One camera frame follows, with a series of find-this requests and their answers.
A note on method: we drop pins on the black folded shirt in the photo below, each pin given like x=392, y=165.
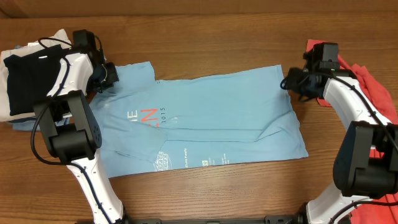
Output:
x=31, y=77

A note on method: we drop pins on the light blue printed t-shirt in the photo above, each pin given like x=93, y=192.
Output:
x=150, y=125

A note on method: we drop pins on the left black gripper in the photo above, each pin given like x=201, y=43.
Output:
x=112, y=77

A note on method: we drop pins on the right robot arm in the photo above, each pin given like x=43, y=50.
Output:
x=365, y=168

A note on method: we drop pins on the beige folded garment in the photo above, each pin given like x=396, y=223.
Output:
x=25, y=50

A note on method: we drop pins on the folded blue jeans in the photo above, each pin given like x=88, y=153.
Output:
x=25, y=124

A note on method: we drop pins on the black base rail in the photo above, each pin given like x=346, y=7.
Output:
x=214, y=221

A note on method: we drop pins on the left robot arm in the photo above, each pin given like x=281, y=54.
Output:
x=69, y=128

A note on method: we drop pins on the red t-shirt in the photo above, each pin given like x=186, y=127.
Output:
x=373, y=90

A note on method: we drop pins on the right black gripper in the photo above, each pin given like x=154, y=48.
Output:
x=290, y=84

